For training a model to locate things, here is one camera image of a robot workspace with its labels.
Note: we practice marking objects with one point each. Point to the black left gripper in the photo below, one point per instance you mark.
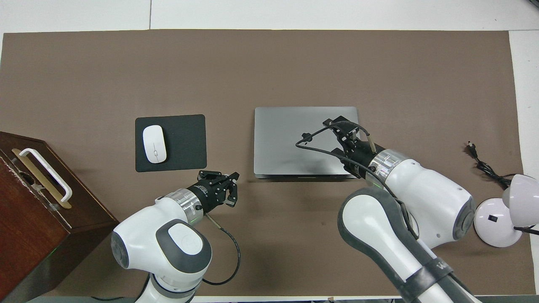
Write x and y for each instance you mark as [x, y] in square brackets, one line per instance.
[206, 195]

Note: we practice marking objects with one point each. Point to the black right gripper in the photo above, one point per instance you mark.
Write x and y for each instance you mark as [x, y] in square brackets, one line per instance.
[358, 153]

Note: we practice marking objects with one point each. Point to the grey laptop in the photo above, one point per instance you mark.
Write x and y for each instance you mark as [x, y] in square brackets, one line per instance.
[278, 139]

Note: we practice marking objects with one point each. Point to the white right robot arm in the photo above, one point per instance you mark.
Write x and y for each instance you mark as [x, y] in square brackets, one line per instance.
[429, 198]

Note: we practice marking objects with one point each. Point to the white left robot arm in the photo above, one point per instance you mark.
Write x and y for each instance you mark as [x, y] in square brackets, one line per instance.
[143, 235]

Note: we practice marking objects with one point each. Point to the black mouse pad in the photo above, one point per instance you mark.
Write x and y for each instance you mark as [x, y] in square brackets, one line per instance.
[185, 143]

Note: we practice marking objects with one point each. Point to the white computer mouse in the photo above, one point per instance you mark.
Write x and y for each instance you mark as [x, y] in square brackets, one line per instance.
[154, 144]

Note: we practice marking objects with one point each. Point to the brown table mat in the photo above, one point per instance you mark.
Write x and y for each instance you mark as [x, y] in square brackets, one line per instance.
[269, 67]

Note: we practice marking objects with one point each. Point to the white desk lamp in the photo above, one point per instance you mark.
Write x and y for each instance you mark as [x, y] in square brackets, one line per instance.
[494, 223]

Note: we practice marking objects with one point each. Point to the dark brown wooden box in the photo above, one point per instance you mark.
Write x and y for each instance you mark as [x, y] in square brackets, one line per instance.
[38, 235]

